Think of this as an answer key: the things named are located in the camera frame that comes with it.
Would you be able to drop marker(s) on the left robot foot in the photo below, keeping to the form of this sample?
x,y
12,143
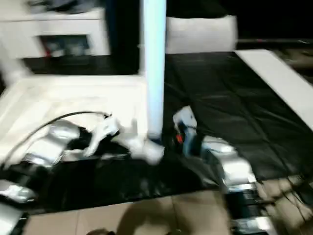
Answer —
x,y
100,232

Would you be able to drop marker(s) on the red packet in cabinet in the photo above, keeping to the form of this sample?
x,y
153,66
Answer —
x,y
47,49

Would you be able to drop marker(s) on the white side table board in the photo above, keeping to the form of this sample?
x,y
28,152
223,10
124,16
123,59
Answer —
x,y
276,78

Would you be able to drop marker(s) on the white plastic table top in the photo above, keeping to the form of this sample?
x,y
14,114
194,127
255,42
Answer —
x,y
61,93

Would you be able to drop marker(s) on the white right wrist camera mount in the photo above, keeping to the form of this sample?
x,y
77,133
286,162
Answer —
x,y
187,117

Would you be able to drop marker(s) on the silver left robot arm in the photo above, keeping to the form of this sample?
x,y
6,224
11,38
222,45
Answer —
x,y
46,144

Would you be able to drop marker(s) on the black flat monitor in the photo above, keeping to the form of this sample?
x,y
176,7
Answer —
x,y
274,40

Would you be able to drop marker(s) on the white plastic chair shell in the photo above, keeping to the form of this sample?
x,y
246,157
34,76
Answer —
x,y
203,34

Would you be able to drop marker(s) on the white cabinet with glass doors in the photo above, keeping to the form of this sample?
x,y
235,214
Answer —
x,y
61,24

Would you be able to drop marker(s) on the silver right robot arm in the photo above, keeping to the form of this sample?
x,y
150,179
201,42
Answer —
x,y
232,164

